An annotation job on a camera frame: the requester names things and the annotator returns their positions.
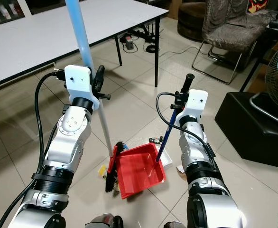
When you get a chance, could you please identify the black box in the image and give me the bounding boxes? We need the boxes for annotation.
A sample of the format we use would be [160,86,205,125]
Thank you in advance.
[215,91,278,170]

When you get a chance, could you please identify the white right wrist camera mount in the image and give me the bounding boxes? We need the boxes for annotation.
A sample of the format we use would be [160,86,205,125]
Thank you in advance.
[177,89,209,125]

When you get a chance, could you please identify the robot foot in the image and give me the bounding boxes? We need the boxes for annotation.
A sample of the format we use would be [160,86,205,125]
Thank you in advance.
[86,214,123,228]
[163,221,187,228]

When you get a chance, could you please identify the red dustpan blue handle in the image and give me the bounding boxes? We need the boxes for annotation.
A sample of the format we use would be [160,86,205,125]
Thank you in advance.
[114,109,177,200]

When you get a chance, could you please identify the white shelf with bottles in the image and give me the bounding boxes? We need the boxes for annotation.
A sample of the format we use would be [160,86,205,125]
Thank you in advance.
[0,0,30,27]

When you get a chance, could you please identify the light blue broom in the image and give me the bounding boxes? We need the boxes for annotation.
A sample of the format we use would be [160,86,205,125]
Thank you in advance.
[65,0,130,194]

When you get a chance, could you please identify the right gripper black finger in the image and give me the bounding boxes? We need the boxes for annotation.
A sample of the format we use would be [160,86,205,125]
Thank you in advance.
[180,73,195,95]

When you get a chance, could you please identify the black power strip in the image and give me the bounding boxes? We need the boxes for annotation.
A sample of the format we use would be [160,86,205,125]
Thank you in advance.
[120,33,138,52]

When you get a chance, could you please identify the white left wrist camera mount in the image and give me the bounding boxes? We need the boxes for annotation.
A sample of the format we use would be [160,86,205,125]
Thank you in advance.
[64,65,93,109]

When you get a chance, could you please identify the brown round stool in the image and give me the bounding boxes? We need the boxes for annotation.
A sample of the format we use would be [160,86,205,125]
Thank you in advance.
[177,2,208,42]

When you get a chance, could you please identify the red yellow printed box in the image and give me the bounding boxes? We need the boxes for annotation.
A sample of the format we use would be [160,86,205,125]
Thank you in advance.
[247,0,268,14]

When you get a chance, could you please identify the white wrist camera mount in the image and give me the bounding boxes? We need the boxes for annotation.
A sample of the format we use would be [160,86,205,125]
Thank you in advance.
[177,89,209,125]
[64,65,93,109]

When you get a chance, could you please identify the grey fabric covered chair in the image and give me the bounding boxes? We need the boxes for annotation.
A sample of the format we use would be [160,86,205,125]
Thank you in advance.
[191,0,277,85]

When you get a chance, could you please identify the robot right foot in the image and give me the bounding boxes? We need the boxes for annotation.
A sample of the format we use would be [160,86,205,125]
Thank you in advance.
[163,221,187,228]

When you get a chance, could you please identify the white paper sheet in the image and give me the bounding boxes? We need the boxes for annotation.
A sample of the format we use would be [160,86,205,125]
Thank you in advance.
[160,152,173,168]

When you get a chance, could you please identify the white table black legs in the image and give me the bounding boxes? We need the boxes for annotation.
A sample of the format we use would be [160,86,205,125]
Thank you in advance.
[0,0,169,91]

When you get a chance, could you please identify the black coiled cable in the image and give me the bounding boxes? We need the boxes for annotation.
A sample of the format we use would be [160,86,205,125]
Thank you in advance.
[144,43,159,54]

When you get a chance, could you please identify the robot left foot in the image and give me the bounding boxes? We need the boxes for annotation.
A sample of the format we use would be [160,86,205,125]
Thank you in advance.
[86,214,123,228]

